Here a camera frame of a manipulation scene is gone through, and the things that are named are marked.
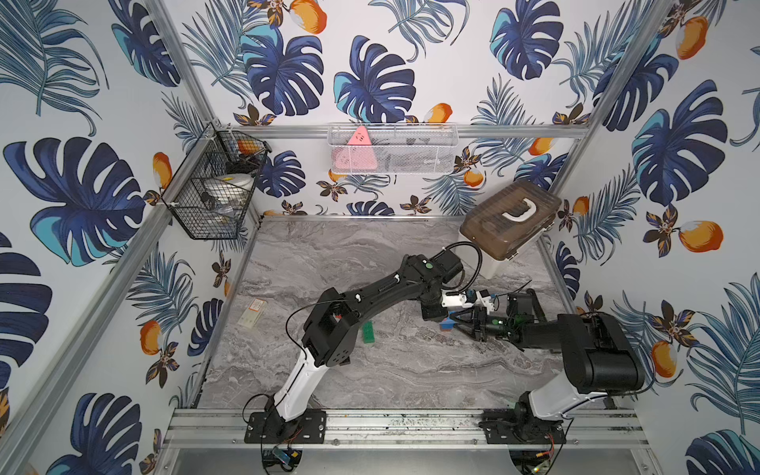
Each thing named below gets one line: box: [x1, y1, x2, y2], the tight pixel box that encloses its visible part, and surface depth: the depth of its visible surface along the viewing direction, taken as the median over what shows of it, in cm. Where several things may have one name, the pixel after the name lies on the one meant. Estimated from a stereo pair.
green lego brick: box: [362, 320, 376, 345], surface depth 91 cm
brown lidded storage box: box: [459, 180, 564, 281], surface depth 97 cm
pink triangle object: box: [334, 125, 379, 171], surface depth 92 cm
